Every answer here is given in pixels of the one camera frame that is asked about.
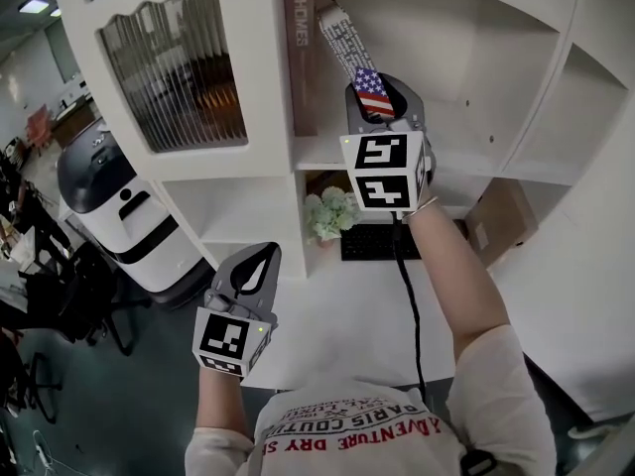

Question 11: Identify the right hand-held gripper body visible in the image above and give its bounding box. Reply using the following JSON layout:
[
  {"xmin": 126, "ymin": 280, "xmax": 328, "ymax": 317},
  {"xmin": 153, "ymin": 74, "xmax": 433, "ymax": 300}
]
[{"xmin": 338, "ymin": 118, "xmax": 439, "ymax": 213}]

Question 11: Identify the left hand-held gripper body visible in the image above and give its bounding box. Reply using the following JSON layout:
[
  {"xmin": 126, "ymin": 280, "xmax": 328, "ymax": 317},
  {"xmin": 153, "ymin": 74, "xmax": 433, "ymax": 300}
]
[{"xmin": 191, "ymin": 284, "xmax": 280, "ymax": 380}]

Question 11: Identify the white shelf compartment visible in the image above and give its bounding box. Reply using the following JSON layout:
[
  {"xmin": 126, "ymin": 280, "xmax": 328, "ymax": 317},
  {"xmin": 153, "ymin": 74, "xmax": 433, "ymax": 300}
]
[{"xmin": 283, "ymin": 0, "xmax": 566, "ymax": 169}]

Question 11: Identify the flag print newspaper book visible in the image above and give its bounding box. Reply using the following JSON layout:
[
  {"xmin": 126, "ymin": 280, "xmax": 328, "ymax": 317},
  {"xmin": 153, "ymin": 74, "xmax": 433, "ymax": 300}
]
[{"xmin": 317, "ymin": 0, "xmax": 398, "ymax": 121}]

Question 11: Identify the person's right forearm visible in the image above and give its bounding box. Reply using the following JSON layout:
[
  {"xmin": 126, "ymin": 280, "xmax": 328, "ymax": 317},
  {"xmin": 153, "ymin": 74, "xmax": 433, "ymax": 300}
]
[{"xmin": 400, "ymin": 197, "xmax": 513, "ymax": 364}]

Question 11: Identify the person's left forearm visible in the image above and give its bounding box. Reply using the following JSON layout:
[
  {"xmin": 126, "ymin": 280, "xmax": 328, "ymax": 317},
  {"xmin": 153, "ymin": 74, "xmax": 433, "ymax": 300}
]
[{"xmin": 196, "ymin": 363, "xmax": 250, "ymax": 438}]

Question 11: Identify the brown hardcover book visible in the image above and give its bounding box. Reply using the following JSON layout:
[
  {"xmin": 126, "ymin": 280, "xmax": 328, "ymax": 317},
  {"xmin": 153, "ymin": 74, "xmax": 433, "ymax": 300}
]
[{"xmin": 283, "ymin": 0, "xmax": 319, "ymax": 139}]

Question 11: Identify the black keyboard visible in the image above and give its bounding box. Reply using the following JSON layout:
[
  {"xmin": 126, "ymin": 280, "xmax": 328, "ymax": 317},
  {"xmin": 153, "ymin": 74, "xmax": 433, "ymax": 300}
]
[{"xmin": 339, "ymin": 222, "xmax": 424, "ymax": 263}]

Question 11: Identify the green potted artificial plant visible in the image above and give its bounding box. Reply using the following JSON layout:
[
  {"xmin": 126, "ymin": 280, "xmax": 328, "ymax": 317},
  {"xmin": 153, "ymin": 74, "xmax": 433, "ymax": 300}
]
[{"xmin": 302, "ymin": 184, "xmax": 364, "ymax": 248}]

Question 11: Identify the white shelf cabinet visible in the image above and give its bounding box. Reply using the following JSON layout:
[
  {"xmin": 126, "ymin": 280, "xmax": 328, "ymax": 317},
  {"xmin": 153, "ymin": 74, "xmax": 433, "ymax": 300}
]
[{"xmin": 51, "ymin": 0, "xmax": 635, "ymax": 423}]

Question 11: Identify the white and black service robot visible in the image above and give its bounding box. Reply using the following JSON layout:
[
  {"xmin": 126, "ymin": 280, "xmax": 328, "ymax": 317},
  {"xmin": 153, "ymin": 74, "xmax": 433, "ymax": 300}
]
[{"xmin": 56, "ymin": 130, "xmax": 215, "ymax": 309}]

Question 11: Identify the brown cardboard box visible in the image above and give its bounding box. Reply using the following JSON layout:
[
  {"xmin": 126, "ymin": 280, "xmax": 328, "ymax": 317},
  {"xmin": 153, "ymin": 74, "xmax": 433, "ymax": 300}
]
[{"xmin": 464, "ymin": 178, "xmax": 541, "ymax": 269}]

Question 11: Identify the black office chair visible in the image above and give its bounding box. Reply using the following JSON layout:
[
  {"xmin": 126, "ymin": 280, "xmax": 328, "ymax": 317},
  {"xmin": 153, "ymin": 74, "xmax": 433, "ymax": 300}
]
[
  {"xmin": 19, "ymin": 243, "xmax": 153, "ymax": 359},
  {"xmin": 0, "ymin": 332, "xmax": 66, "ymax": 426}
]

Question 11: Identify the person's white printed shirt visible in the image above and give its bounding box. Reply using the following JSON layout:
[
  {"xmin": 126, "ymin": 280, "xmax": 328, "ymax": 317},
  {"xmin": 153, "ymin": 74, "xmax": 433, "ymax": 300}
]
[{"xmin": 183, "ymin": 323, "xmax": 561, "ymax": 476}]

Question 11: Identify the ribbed glass cabinet door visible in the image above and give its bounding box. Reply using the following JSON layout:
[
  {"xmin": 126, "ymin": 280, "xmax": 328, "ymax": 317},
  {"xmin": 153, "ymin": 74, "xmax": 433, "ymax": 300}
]
[{"xmin": 52, "ymin": 0, "xmax": 295, "ymax": 181}]

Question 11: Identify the red chair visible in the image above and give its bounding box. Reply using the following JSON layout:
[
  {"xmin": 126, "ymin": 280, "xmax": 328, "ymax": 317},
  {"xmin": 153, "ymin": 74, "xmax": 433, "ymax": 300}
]
[{"xmin": 24, "ymin": 105, "xmax": 55, "ymax": 157}]

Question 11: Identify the thin wrist bracelet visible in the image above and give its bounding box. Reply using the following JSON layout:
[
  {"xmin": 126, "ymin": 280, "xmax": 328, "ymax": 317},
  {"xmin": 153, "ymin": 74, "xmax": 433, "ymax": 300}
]
[{"xmin": 400, "ymin": 194, "xmax": 442, "ymax": 224}]

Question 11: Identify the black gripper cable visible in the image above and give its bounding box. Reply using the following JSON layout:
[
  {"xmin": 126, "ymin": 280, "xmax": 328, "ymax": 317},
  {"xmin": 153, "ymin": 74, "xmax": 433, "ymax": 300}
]
[{"xmin": 390, "ymin": 209, "xmax": 429, "ymax": 402}]

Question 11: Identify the white floor cable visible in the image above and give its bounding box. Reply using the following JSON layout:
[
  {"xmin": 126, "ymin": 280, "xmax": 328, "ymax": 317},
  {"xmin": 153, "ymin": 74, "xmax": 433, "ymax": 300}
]
[{"xmin": 31, "ymin": 427, "xmax": 68, "ymax": 476}]

